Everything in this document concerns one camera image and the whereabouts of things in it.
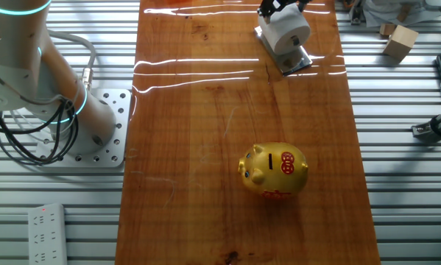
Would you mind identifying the black cable bundle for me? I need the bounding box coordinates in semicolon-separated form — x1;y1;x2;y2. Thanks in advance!
0;62;80;166

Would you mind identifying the white power strip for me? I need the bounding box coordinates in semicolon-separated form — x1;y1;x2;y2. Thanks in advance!
27;202;68;265

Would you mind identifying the large wooden block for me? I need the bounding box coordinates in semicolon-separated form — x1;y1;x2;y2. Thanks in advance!
383;24;420;63

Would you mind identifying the gold piggy bank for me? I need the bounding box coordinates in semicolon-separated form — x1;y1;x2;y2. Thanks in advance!
237;141;310;199

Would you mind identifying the tan wooden piece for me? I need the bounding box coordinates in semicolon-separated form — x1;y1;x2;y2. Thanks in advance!
396;3;412;22

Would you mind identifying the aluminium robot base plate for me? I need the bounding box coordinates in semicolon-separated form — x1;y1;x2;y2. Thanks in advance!
34;88;133;169

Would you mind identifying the metal roll holder shelf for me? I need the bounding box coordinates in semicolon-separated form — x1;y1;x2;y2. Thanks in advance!
254;25;313;77

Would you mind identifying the black clamp tool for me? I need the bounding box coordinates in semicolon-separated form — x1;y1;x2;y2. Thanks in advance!
411;112;441;143

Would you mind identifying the grey cloth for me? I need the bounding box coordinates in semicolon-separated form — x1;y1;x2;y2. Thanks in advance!
363;0;441;27

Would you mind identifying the grey cable metal connector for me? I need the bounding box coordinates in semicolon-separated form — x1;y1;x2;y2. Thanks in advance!
47;30;97;91

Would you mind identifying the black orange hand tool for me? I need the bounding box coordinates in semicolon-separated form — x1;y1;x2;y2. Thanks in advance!
347;0;364;26

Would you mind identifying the small wooden block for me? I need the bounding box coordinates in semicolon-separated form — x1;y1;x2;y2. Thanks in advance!
379;22;397;37

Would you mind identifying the white paper roll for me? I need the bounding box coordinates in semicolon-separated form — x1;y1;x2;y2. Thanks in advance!
257;3;312;56

